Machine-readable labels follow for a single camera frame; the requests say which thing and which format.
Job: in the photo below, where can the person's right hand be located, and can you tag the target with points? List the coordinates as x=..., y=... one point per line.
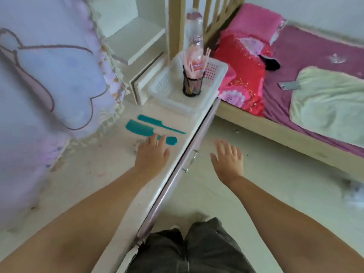
x=229, y=164

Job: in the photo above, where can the person's left hand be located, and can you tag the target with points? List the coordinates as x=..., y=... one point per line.
x=152, y=159

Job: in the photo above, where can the person's right little finger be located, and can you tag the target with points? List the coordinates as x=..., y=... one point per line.
x=240, y=156

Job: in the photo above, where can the person's left middle finger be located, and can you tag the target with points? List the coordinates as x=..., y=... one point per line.
x=153, y=139

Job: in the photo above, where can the person's left thumb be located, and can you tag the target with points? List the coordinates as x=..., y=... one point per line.
x=166, y=154

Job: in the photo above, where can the person's right thumb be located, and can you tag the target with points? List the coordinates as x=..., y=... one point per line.
x=213, y=159

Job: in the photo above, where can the person's right middle finger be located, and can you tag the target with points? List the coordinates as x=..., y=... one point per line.
x=228, y=147

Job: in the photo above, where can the person's right forearm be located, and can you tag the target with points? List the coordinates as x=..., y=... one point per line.
x=290, y=230

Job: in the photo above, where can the person's left forearm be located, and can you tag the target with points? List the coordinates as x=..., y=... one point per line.
x=79, y=221

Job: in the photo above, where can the teal wide-tooth comb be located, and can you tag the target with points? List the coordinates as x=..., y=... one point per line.
x=139, y=128

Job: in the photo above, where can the teal tail comb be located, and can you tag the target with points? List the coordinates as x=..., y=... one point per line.
x=150, y=120

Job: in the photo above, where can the lilac drawer front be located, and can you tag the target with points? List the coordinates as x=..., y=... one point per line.
x=182, y=167

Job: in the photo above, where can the white plastic basket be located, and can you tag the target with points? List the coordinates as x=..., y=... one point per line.
x=167, y=88

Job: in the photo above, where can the black mesh pen holder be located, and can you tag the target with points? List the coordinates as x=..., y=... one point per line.
x=193, y=85

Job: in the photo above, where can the red floral blanket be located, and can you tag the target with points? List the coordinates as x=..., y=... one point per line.
x=244, y=71

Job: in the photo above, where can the bunch of pink straws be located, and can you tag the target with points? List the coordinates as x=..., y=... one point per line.
x=194, y=65

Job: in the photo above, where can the grey smartphone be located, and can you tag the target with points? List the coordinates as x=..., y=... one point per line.
x=289, y=85

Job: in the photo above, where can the dark grey shorts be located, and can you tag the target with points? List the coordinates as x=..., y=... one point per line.
x=204, y=250

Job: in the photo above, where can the small black cloth item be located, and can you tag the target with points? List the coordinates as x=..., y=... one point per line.
x=270, y=63

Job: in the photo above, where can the white stepped shelf unit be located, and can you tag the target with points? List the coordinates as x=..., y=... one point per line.
x=133, y=39

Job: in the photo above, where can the pale green towel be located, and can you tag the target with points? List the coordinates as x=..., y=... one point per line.
x=330, y=105

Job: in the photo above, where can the clear plastic bottle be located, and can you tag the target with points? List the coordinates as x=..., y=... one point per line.
x=194, y=28

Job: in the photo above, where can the white crumpled bag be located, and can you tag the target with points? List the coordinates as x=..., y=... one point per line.
x=355, y=194

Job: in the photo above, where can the lavender cartoon cloth cover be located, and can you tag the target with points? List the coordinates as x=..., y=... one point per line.
x=45, y=82

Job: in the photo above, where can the purple bed sheet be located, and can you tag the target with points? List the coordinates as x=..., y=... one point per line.
x=307, y=48

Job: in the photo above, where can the pink fluffy pillow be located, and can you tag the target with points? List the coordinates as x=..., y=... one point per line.
x=253, y=19

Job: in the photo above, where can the small white crumpled item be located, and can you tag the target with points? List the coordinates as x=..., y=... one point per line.
x=336, y=58

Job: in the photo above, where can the wooden bed frame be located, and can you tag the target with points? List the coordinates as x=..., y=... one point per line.
x=284, y=136

